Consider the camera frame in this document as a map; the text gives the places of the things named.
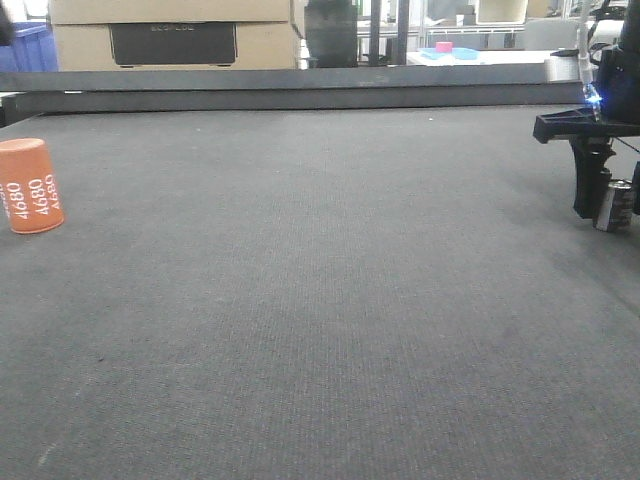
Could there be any black cylindrical capacitor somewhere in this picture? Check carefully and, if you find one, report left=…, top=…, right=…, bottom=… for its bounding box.
left=593, top=179, right=635, bottom=232

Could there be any white cable with connector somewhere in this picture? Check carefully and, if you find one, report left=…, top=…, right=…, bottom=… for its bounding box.
left=577, top=0, right=601, bottom=109

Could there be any black office chair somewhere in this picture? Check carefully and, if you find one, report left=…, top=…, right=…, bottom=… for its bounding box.
left=304, top=1, right=358, bottom=69

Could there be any grey chair back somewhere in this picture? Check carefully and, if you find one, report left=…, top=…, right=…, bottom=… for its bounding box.
left=522, top=18, right=579, bottom=51

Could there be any orange 4680 cylinder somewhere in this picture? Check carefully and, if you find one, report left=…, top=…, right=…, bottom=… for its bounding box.
left=1, top=138, right=65, bottom=234

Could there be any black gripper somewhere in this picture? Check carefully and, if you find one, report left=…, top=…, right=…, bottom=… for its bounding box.
left=533, top=1, right=640, bottom=219

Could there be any pink cube block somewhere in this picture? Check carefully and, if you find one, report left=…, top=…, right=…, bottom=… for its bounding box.
left=435, top=41, right=453, bottom=54

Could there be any dark table edge rail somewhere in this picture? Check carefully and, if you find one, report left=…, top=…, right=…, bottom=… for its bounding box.
left=1, top=64, right=583, bottom=113

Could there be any white plastic bin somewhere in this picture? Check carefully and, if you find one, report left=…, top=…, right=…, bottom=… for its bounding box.
left=474, top=0, right=528, bottom=25

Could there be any large cardboard box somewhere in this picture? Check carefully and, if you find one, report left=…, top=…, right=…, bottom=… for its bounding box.
left=50, top=0, right=307, bottom=71

